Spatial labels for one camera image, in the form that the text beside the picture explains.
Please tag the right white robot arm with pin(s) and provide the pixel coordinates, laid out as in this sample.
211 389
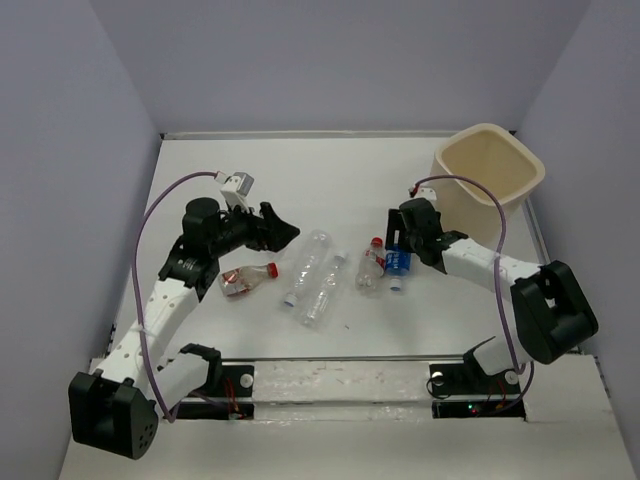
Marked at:
551 312

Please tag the cream plastic bin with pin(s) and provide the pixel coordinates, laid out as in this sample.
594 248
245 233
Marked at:
493 157

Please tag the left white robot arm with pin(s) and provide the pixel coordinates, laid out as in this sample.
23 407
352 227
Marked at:
118 406

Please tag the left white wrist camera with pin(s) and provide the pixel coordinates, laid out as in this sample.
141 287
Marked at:
236 189

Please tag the blue label bottle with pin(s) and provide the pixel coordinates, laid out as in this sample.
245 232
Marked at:
397 267

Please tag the red label clear bottle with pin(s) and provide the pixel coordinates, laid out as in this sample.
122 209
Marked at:
372 266

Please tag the crushed red cap bottle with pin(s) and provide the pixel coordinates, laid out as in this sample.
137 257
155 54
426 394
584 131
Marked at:
242 280

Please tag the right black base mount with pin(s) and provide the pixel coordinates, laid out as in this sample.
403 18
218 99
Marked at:
458 394

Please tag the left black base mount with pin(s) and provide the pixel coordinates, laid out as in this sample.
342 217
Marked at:
227 399

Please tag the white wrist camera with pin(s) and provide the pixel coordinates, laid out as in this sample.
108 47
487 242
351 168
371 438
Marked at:
425 192
236 189

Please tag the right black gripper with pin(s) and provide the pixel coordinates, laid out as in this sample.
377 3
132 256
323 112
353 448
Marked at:
395 222

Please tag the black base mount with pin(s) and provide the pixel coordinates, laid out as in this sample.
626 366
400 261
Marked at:
458 394
227 399

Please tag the clear white cap bottle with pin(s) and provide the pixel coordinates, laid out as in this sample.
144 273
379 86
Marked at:
324 294

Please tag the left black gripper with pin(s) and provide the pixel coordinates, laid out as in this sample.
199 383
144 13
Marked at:
270 233

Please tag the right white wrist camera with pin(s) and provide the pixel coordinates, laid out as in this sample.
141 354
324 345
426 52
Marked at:
425 192

